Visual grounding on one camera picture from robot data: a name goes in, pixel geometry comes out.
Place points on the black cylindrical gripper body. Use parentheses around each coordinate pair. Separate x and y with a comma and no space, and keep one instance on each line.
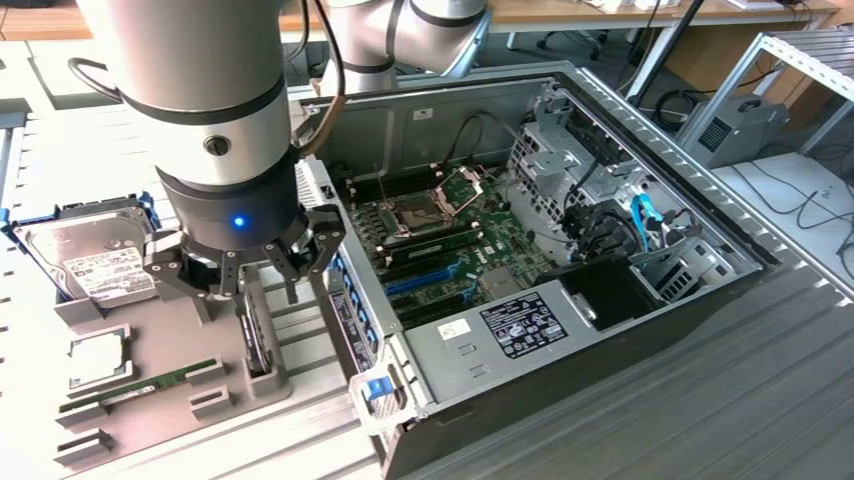
(234,215)

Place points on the graphics card with black fan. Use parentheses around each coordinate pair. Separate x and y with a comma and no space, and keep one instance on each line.
(256,340)

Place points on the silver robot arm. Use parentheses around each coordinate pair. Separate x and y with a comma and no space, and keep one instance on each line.
(200,75)

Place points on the thin metal locking lever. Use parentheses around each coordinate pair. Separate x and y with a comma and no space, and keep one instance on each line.
(383,187)

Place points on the CPU socket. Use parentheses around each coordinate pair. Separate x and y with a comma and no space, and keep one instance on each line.
(417,217)

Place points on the blue card retainer strip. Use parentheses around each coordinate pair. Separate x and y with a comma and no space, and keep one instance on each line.
(354,295)

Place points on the long black expansion slot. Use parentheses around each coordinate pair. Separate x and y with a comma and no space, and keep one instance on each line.
(421,267)

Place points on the black labelled RAM stick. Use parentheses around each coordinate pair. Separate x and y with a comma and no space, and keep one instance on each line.
(434,251)

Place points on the grey parts rack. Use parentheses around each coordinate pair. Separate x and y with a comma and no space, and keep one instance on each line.
(174,350)

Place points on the blue expansion slot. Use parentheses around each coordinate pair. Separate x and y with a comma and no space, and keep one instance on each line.
(421,281)

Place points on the metal socket cover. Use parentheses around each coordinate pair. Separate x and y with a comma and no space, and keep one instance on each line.
(463,190)

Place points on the short black expansion slot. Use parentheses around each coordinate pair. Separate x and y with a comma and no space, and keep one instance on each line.
(427,304)

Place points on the silver hard disk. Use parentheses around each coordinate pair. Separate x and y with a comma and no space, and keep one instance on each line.
(87,250)

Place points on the green RAM stick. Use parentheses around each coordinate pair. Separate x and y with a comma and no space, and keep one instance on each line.
(167,381)

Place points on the silver CPU chip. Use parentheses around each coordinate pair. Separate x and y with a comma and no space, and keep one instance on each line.
(100,360)

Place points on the silver chipset heatsink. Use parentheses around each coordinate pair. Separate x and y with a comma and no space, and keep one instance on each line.
(502,281)

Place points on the green motherboard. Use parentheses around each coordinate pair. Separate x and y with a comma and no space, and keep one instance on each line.
(521,240)

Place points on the blue disk caddy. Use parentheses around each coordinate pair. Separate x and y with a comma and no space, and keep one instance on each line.
(34,215)

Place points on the blue case latch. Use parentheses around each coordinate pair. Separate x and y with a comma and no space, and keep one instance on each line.
(377,389)

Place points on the grey power supply with label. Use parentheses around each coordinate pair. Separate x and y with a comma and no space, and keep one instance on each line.
(454,360)

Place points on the black office chair base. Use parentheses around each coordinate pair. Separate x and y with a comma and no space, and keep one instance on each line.
(574,42)

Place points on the open grey PC case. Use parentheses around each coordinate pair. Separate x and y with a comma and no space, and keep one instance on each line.
(601,400)

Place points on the silver disk bay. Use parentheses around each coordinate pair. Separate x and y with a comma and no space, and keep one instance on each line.
(694,260)

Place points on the black slanted pole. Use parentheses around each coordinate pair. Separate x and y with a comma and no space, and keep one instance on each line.
(667,44)

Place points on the grey vented box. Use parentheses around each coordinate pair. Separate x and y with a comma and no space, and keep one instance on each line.
(741,135)

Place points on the wooden desk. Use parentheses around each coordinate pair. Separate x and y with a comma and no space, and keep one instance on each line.
(734,17)

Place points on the aluminium frame rack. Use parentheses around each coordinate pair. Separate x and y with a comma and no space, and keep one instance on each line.
(801,55)

